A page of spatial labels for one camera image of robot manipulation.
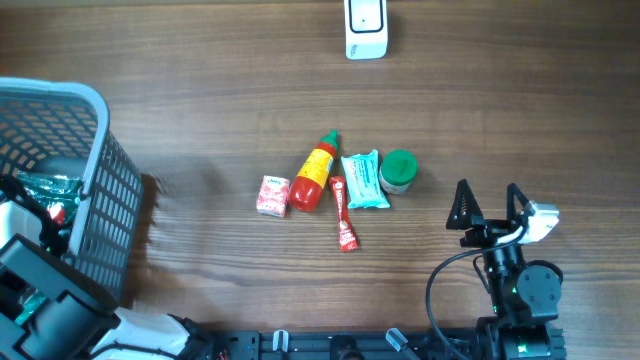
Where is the green lid jar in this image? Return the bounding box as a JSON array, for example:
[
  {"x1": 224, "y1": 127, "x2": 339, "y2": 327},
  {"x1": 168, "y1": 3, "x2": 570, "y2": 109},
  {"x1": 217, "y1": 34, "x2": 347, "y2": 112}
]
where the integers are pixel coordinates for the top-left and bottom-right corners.
[{"x1": 379, "y1": 149, "x2": 418, "y2": 195}]

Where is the green 3M gloves packet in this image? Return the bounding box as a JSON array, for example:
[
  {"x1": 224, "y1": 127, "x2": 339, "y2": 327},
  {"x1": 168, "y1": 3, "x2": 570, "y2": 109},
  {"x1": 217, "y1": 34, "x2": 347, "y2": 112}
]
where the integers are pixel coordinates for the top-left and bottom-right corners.
[{"x1": 17, "y1": 171, "x2": 83, "y2": 241}]

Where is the white barcode scanner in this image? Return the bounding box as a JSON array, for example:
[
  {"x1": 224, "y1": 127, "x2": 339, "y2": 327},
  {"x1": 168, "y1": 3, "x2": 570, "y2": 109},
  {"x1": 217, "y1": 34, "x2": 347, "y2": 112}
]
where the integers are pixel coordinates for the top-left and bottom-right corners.
[{"x1": 343, "y1": 0, "x2": 389, "y2": 60}]

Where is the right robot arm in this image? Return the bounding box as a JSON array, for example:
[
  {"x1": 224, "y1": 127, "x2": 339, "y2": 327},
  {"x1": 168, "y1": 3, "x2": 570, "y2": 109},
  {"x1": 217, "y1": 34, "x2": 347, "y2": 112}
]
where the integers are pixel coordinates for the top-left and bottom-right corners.
[{"x1": 446, "y1": 179, "x2": 567, "y2": 359}]

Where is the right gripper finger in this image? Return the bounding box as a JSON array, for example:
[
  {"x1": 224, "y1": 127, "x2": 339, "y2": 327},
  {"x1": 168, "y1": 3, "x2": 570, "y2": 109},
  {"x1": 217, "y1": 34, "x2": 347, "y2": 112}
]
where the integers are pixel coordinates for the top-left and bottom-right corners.
[
  {"x1": 446, "y1": 179, "x2": 485, "y2": 230},
  {"x1": 507, "y1": 183, "x2": 529, "y2": 221}
]

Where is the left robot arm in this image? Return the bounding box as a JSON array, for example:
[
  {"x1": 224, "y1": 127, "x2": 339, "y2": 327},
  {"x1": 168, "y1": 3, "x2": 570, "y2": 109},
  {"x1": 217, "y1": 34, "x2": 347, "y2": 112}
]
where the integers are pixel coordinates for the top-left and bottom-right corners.
[{"x1": 1, "y1": 175, "x2": 217, "y2": 359}]

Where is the red coffee stick sachet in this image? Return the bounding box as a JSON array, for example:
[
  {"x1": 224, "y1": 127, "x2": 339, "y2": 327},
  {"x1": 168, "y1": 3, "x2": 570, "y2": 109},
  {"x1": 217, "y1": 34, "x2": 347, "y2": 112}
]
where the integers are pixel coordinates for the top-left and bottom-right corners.
[{"x1": 329, "y1": 176, "x2": 358, "y2": 252}]

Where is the red chili sauce bottle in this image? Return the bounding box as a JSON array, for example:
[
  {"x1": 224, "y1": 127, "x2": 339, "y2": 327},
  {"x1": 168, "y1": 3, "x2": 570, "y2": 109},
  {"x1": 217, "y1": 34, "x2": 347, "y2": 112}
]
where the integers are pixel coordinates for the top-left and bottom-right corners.
[{"x1": 289, "y1": 130, "x2": 339, "y2": 212}]

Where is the grey plastic shopping basket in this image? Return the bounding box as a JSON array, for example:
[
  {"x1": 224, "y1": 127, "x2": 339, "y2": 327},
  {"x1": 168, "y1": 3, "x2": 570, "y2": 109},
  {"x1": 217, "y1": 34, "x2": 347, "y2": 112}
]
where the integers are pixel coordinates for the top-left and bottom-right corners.
[{"x1": 1, "y1": 77, "x2": 144, "y2": 299}]

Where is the small red white carton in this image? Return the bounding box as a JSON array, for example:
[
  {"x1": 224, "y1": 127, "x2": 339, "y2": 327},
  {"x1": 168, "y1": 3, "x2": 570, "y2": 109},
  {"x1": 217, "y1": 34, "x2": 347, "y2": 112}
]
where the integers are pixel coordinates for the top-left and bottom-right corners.
[{"x1": 256, "y1": 175, "x2": 290, "y2": 218}]

